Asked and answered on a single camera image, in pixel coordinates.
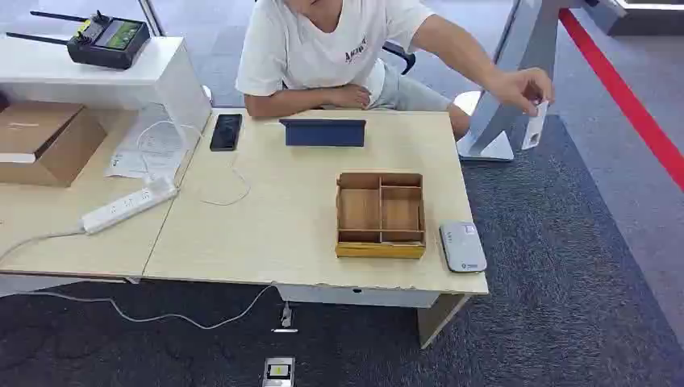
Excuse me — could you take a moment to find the thin white charging cable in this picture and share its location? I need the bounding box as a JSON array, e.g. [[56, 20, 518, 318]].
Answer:
[[136, 119, 252, 207]]

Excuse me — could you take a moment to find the white paper sheet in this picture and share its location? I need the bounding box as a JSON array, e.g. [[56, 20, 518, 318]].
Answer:
[[104, 104, 187, 181]]

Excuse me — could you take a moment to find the person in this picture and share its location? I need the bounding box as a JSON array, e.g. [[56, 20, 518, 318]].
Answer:
[[235, 0, 555, 141]]

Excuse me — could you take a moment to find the blue tablet case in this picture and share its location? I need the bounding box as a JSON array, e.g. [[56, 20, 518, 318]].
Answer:
[[278, 118, 368, 148]]

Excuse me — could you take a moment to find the red floor tape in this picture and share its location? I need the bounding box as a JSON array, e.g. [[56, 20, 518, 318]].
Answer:
[[557, 7, 684, 192]]

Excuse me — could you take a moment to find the black remote controller with antennas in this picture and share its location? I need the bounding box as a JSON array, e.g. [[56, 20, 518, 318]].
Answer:
[[5, 9, 152, 71]]

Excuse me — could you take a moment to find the grey metal stand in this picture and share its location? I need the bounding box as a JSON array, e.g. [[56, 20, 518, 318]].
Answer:
[[457, 0, 585, 163]]

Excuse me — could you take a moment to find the white power strip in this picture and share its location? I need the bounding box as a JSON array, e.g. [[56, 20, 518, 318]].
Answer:
[[80, 177, 178, 236]]

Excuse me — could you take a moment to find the white cable under desk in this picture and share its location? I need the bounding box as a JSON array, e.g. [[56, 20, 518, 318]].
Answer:
[[0, 283, 277, 331]]

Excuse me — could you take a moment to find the brown cardboard box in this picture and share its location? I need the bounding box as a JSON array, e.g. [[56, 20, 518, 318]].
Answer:
[[0, 101, 108, 189]]

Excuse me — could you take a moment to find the white power strip cable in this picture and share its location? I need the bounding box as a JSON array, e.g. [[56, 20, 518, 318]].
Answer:
[[0, 227, 86, 264]]

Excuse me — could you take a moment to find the white plug adapter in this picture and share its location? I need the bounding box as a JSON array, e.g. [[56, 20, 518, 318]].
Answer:
[[271, 301, 299, 335]]

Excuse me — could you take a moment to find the wooden compartment box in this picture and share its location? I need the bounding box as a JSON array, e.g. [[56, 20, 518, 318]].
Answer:
[[335, 171, 428, 260]]

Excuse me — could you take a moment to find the person's left hand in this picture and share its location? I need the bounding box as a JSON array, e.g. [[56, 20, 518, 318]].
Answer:
[[493, 67, 556, 118]]

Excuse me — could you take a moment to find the grey metal base beam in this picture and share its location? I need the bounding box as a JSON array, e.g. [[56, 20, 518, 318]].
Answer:
[[585, 0, 684, 37]]

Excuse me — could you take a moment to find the black smartphone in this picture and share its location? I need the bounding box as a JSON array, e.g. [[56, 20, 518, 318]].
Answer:
[[209, 113, 244, 152]]

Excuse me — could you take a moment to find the silver floor socket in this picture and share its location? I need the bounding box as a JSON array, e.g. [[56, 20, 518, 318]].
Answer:
[[261, 356, 297, 387]]

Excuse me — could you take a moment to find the white desk riser shelf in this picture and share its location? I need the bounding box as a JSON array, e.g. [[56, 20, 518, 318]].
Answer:
[[0, 35, 213, 152]]

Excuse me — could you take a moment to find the pale wooden desk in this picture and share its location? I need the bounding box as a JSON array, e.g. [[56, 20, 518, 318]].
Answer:
[[143, 109, 490, 351], [0, 109, 215, 284]]

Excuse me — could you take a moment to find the person's right hand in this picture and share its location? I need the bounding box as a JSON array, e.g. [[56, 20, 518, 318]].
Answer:
[[326, 83, 373, 111]]

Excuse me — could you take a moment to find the black chair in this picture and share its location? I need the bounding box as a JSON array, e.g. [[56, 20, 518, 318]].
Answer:
[[381, 40, 417, 77]]

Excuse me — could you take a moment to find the grey white flat device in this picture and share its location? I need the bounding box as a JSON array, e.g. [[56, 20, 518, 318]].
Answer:
[[438, 221, 488, 274]]

